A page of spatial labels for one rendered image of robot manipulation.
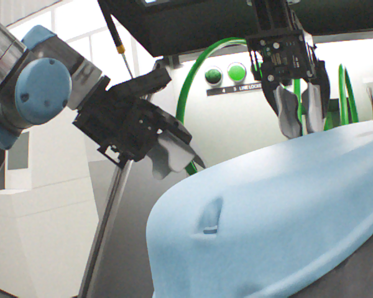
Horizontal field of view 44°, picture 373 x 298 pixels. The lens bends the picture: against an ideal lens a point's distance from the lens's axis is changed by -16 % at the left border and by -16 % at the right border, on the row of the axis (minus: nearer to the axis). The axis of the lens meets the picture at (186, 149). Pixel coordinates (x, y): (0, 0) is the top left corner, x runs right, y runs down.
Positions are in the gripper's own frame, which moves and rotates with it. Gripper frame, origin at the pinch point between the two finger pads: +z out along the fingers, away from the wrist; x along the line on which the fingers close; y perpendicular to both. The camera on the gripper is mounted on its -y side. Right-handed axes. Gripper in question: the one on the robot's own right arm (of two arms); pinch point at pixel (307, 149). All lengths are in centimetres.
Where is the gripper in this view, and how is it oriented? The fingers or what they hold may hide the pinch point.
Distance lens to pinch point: 62.1
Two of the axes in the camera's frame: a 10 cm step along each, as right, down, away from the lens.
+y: -4.1, 1.1, -9.1
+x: 9.0, -1.2, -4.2
